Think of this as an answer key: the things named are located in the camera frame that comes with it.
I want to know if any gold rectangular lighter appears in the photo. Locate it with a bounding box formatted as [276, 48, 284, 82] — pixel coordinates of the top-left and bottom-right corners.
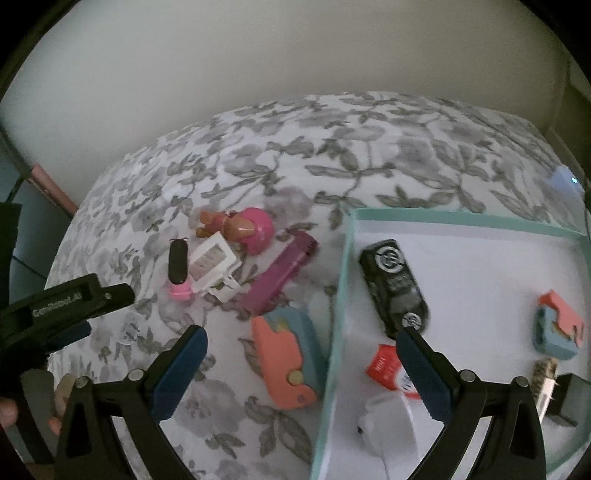
[530, 357, 558, 422]

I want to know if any pink smartwatch black screen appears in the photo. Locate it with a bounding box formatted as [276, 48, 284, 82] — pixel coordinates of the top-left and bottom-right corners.
[167, 239, 192, 301]

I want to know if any red white tube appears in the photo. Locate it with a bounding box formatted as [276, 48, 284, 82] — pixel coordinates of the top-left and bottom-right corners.
[366, 344, 420, 400]

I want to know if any white plastic frame piece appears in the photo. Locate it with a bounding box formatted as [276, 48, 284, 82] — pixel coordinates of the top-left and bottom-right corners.
[188, 232, 242, 303]

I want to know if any large orange blue toy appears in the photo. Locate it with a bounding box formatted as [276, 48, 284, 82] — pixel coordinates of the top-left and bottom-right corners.
[250, 307, 328, 410]

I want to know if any person's left hand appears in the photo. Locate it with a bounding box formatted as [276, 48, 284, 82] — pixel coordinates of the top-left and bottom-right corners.
[1, 370, 76, 438]

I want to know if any small orange blue toy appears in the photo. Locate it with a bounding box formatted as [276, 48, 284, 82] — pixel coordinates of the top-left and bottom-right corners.
[533, 290, 586, 360]

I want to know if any pink edged board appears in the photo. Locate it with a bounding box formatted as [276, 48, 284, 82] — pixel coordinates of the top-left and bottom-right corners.
[29, 163, 78, 217]

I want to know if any teal shallow cardboard box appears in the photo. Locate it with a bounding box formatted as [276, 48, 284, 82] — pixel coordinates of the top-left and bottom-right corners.
[311, 208, 590, 479]

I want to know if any black toy car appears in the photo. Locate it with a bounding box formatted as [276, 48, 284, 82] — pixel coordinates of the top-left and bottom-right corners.
[359, 239, 430, 340]

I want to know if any floral grey white bedspread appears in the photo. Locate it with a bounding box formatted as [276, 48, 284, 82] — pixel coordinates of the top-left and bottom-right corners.
[48, 92, 575, 479]

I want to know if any pink puppy figurine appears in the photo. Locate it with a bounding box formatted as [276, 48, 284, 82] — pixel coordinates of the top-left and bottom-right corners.
[195, 207, 276, 256]

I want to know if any purple rectangular bar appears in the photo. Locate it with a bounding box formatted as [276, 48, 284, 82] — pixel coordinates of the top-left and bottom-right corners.
[239, 232, 318, 315]

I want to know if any white power strip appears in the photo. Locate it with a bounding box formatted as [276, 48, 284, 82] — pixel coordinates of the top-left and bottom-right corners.
[550, 165, 584, 203]

